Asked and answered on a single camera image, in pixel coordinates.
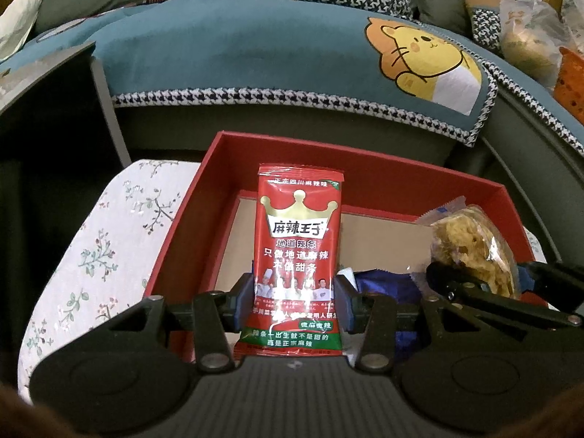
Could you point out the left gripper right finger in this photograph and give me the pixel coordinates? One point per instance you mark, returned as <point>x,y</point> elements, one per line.
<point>374,317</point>

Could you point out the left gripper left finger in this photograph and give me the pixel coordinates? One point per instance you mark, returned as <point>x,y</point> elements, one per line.
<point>214,314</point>

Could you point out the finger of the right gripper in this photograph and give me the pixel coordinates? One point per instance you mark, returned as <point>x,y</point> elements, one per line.
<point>459,287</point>
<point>560,285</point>

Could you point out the round pastry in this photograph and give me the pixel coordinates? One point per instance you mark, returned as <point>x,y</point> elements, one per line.
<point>464,237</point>

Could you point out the red spicy strip snack packet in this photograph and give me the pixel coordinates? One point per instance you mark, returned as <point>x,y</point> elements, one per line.
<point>298,212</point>

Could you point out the blue snack packet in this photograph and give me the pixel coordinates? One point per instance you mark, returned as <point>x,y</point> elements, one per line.
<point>399,286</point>

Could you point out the red rectangular storage box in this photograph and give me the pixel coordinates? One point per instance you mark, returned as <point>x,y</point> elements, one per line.
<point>210,243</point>

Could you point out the floral tablecloth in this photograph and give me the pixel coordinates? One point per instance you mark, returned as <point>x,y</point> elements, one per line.
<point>108,263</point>

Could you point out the orange plastic basket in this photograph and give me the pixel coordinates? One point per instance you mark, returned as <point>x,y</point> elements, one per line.
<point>569,87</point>

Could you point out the clear plastic bag on sofa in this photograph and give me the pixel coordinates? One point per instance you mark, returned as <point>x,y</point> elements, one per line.
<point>531,38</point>

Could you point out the dark side table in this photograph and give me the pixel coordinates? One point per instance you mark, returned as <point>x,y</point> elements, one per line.
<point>60,106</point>

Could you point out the teal sofa cover with lion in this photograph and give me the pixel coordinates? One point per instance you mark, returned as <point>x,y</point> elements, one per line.
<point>303,54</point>

